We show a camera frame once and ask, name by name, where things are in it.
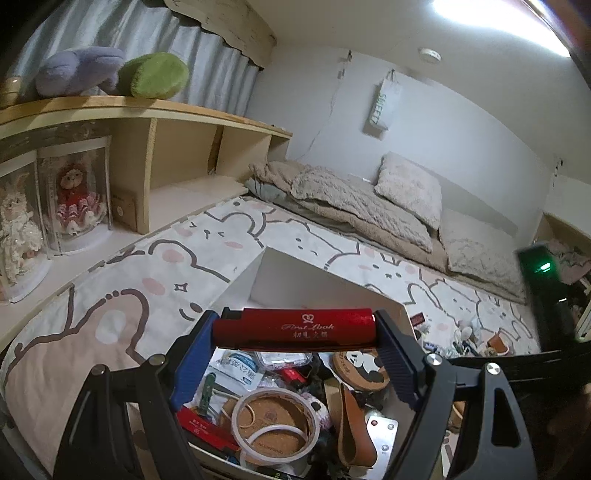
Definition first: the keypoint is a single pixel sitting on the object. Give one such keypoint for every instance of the purple plush toy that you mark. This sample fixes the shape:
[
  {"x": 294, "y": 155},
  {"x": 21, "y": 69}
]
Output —
[{"x": 73, "y": 72}]

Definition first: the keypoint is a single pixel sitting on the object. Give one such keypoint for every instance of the panda cork coaster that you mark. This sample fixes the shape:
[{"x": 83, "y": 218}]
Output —
[{"x": 361, "y": 369}]

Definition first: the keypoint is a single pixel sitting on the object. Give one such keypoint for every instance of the red flat box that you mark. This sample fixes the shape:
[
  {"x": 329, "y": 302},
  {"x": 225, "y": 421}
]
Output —
[{"x": 206, "y": 432}]

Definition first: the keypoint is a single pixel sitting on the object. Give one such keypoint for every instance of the white cardboard shoe box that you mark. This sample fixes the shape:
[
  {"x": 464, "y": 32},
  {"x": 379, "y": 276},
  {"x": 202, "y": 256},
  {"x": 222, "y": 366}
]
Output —
[{"x": 295, "y": 299}]

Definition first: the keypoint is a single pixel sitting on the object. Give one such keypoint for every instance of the grey curtain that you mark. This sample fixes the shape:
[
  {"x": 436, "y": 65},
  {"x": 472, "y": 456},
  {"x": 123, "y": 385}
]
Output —
[{"x": 220, "y": 77}]

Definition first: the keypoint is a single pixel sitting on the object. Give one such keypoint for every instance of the white tape roll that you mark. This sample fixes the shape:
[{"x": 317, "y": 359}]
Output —
[{"x": 274, "y": 427}]

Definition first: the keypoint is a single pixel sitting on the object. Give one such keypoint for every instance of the white rabbit doll in case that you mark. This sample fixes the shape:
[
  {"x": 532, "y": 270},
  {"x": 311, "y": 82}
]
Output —
[{"x": 25, "y": 261}]

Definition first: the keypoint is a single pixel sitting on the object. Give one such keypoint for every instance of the bunny pattern bed sheet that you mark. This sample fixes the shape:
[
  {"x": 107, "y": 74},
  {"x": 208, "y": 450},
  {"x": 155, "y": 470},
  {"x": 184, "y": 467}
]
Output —
[{"x": 136, "y": 303}]

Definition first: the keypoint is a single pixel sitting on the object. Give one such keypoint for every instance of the beige fluffy blanket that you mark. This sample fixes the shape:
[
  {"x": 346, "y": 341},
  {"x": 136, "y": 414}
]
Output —
[{"x": 348, "y": 205}]

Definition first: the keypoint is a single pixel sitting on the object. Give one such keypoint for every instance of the red dress doll in case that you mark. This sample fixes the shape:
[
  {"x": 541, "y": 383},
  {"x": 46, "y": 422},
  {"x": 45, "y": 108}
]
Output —
[{"x": 75, "y": 194}]

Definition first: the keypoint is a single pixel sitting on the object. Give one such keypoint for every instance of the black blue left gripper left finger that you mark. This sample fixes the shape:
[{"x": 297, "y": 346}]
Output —
[{"x": 97, "y": 440}]

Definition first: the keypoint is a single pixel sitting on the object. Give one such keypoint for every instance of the beige fluffy pillow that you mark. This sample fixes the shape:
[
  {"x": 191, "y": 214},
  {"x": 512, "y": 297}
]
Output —
[
  {"x": 478, "y": 250},
  {"x": 410, "y": 187}
]

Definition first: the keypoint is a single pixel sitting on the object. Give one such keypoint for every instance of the red lighter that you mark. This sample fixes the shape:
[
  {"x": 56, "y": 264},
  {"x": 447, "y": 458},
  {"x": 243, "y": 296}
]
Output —
[{"x": 295, "y": 330}]

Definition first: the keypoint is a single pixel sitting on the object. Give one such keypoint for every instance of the green plush cushion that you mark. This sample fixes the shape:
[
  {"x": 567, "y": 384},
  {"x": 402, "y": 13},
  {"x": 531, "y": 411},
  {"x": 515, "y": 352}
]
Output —
[{"x": 158, "y": 75}]

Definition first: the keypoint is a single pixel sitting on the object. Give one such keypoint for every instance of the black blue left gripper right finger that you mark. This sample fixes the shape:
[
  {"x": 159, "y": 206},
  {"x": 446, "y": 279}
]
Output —
[{"x": 493, "y": 442}]

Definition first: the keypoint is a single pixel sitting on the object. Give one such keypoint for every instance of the wooden shelf unit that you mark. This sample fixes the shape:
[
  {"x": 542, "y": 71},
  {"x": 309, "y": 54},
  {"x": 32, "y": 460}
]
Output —
[{"x": 174, "y": 159}]

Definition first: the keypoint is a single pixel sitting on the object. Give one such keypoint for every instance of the white hanging paper bag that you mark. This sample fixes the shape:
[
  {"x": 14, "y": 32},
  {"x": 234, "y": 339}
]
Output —
[{"x": 385, "y": 106}]

